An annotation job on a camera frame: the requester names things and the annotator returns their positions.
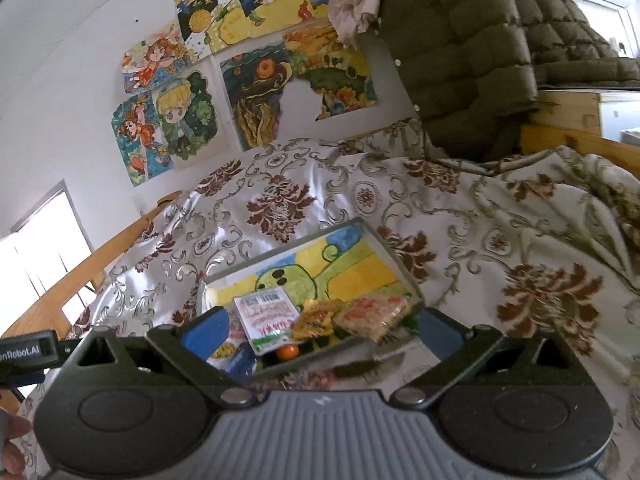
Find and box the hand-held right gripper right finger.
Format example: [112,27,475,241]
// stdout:
[389,307,598,409]

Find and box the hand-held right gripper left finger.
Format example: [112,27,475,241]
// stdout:
[47,306,257,409]

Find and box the blue snack packet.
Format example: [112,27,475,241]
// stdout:
[226,342,261,377]

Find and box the white barcode snack packet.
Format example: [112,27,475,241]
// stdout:
[232,287,302,357]

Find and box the clear noodle snack packet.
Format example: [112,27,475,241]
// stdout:
[332,295,412,345]

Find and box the orange yellow snack packet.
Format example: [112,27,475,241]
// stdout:
[291,298,345,342]

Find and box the grey tray with dinosaur drawing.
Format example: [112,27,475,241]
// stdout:
[197,217,426,378]

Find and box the person's left hand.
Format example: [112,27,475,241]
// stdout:
[0,407,34,480]

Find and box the bright window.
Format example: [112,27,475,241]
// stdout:
[0,179,97,337]

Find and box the white brown floral blanket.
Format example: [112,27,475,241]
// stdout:
[20,119,640,480]

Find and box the orange haired girl blue drawing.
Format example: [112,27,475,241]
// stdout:
[111,94,177,189]

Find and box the blond child drawing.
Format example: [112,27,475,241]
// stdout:
[151,70,232,172]

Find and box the dark swirl sun drawing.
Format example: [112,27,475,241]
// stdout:
[219,44,297,152]

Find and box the wooden cabinet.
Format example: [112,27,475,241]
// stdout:
[520,89,640,162]

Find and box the orange haired girl pink drawing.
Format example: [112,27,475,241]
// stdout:
[121,21,197,95]

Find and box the torn yellow field drawing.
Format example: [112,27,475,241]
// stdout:
[281,24,379,122]

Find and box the green puffer jacket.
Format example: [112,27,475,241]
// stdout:
[380,0,640,163]

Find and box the yellow moon black drawing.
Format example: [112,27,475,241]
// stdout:
[174,0,237,57]

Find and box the blue yellow beach drawing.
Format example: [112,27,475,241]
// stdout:
[215,0,362,45]

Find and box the pink floral cloth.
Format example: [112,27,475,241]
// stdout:
[327,0,396,46]

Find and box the wooden bed frame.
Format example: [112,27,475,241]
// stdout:
[0,189,185,341]

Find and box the white window frame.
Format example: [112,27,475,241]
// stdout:
[549,0,640,57]

